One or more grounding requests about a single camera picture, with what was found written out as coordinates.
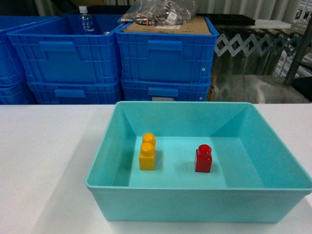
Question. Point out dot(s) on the red toy block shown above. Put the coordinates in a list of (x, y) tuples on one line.
[(203, 159)]

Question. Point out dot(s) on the yellow toy block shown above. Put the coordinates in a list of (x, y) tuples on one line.
[(147, 154)]

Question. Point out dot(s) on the light teal plastic box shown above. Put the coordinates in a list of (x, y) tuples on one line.
[(254, 177)]

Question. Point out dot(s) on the blue crate lower right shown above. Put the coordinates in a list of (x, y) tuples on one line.
[(149, 90)]

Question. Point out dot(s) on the blue crate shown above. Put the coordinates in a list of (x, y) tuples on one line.
[(160, 57), (149, 90), (56, 51), (62, 93)]

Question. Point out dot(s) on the blue crate upper right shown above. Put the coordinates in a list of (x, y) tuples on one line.
[(160, 57)]

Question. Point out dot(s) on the brown cardboard sheet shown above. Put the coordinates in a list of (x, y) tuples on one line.
[(196, 26)]

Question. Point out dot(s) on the clear bag of parts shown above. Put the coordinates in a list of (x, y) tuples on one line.
[(159, 12)]

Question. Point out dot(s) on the blue crate lower left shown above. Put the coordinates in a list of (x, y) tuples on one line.
[(62, 93)]

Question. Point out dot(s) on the grey scissor lattice conveyor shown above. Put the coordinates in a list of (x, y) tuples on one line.
[(262, 44)]

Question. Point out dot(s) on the clear water bottle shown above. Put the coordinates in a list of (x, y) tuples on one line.
[(85, 21)]

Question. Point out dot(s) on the black tray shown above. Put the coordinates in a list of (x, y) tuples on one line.
[(228, 19)]

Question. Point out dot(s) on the blue crate upper left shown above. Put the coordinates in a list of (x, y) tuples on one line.
[(56, 51)]

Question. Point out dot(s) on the blue crates far left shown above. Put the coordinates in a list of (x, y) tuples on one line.
[(13, 85)]

